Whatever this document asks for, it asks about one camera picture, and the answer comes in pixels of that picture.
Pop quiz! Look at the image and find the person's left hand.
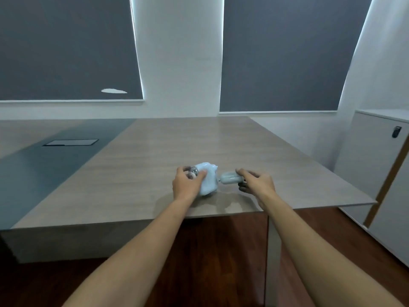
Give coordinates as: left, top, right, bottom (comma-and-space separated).
172, 166, 208, 204

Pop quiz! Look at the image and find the white storage cabinet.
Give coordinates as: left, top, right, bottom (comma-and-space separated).
332, 109, 409, 268

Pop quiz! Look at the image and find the white plastic appliance body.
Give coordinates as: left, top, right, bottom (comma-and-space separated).
189, 162, 221, 197

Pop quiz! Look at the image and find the wide grey roller blind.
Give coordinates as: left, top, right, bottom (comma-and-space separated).
0, 0, 144, 103

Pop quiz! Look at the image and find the person's right hand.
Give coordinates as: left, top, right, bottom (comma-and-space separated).
236, 169, 277, 209

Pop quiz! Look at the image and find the grey table leg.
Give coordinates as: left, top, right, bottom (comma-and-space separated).
264, 214, 282, 307

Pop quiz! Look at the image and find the translucent white attachment piece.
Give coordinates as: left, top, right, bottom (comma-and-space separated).
218, 171, 245, 185

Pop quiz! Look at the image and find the person's left forearm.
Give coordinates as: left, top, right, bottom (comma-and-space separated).
62, 196, 194, 307

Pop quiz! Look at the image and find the person's right forearm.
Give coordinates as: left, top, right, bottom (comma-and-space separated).
258, 192, 405, 307

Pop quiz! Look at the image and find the table cable hatch cover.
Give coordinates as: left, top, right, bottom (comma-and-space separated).
42, 139, 99, 147

